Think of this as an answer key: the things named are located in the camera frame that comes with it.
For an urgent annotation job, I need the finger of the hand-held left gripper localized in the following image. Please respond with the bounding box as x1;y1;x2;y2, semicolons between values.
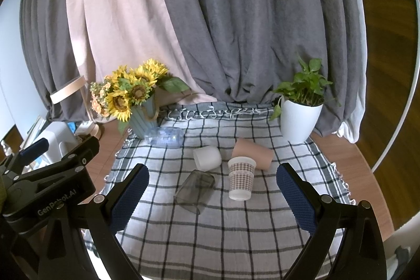
0;137;50;176
20;135;101;182

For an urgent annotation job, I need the clear bluish plastic cup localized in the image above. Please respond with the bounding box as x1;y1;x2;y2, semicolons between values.
144;127;185;148

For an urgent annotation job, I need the sunflower bouquet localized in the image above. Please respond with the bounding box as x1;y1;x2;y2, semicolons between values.
89;59;191;136

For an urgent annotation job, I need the grey curtain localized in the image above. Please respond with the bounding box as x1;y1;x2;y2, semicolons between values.
20;0;366;139

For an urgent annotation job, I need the brown houndstooth paper cup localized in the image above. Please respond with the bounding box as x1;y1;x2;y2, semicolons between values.
227;156;257;201

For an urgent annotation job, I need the smoky grey glass tumbler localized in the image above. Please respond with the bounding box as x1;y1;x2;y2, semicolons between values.
173;169;216;214

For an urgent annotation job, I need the pink cup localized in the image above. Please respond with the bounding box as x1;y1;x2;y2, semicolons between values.
232;138;274;171

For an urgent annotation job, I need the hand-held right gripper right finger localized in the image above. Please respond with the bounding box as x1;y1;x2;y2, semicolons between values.
276;163;388;280

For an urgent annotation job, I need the white sheer curtain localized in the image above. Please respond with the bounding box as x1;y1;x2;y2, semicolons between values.
338;0;367;144

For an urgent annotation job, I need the white box appliance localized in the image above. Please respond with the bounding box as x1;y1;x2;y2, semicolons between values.
43;121;79;166

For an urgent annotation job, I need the white power strip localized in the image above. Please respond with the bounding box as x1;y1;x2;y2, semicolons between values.
75;121;95;136

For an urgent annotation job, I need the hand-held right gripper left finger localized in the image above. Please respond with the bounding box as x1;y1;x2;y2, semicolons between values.
39;163;150;280

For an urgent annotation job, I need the white desk lamp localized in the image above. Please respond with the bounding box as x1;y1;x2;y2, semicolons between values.
50;76;106;140

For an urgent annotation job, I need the pink curtain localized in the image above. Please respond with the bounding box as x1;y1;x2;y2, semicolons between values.
66;0;217;123

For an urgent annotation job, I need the green leafy plant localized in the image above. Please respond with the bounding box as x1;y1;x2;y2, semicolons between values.
269;55;342;121

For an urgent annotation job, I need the white ribbed plant pot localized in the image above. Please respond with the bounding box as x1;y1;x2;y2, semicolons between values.
280;99;324;143

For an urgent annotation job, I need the teal ribbed vase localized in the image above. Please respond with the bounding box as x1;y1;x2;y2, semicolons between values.
129;93;161;139

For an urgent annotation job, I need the checked tablecloth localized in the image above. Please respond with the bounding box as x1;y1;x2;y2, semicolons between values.
82;103;356;280

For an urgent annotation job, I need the white cup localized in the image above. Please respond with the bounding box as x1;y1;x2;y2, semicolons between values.
192;145;222;172

